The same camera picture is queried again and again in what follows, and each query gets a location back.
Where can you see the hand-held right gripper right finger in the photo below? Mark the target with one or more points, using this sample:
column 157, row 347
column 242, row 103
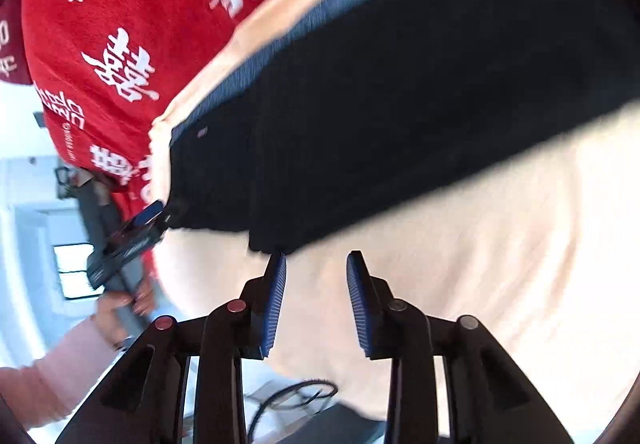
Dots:
column 359, row 309

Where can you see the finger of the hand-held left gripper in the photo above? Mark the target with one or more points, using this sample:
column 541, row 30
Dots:
column 160, row 214

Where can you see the cream blanket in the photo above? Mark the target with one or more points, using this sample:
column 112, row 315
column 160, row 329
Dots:
column 475, row 249

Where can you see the black pants with blue waistband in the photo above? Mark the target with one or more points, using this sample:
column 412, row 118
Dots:
column 400, row 98

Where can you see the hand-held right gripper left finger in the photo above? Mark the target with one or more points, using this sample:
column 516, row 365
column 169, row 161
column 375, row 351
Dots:
column 272, row 309

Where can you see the person's left hand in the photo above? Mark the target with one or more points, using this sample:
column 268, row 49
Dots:
column 112, row 319

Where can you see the window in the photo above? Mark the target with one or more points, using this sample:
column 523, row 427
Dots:
column 75, row 269

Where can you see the person's right leg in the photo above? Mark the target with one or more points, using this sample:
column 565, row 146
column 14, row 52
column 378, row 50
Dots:
column 345, row 426

